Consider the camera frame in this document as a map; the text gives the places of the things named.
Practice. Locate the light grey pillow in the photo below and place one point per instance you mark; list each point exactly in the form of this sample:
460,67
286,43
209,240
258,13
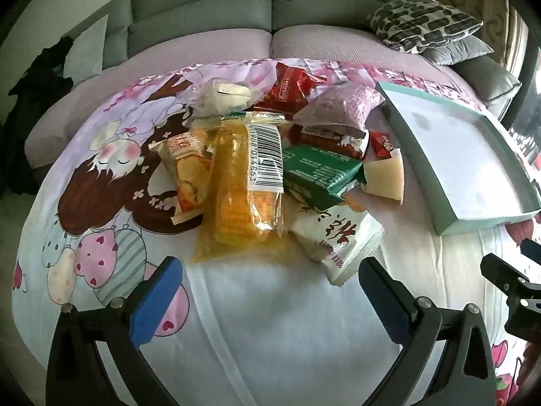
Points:
86,50

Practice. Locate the green snack packet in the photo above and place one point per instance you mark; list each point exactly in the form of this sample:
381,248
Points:
317,173

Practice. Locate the small red snack packet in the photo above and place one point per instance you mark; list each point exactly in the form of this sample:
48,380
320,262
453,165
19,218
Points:
380,143

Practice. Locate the black white patterned pillow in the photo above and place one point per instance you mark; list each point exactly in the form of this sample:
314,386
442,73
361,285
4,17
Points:
422,23

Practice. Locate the white snack packet red print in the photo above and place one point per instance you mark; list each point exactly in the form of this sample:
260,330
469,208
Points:
334,237

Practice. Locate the pink snack packet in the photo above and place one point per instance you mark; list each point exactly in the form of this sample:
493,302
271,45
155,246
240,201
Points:
338,108

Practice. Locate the teal cardboard box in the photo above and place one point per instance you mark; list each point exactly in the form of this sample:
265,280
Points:
456,156

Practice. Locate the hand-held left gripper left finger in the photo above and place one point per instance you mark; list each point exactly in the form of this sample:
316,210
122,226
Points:
156,300

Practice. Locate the pink sofa seat cover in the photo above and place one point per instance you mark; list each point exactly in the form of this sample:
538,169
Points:
329,46

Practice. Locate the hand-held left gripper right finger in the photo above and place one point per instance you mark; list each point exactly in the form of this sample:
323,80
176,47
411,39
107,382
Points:
384,304

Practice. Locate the clear packet with green edges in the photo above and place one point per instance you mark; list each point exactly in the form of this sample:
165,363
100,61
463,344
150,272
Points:
262,115

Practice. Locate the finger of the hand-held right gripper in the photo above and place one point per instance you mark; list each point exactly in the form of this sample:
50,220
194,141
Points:
531,248
507,277

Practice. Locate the dark cloth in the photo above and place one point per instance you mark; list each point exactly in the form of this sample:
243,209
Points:
38,84

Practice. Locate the pale yellow jelly cup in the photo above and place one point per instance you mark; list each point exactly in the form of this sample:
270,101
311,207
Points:
384,177

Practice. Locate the orange chips packet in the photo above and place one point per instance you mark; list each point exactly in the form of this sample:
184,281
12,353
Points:
190,169

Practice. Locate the printed pink blanket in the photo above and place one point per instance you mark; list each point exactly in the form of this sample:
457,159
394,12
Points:
262,325

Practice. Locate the clear packet of white buns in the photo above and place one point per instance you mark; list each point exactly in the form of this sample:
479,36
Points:
228,95

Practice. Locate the yellow clear snack packet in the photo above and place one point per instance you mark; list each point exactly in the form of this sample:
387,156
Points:
236,194

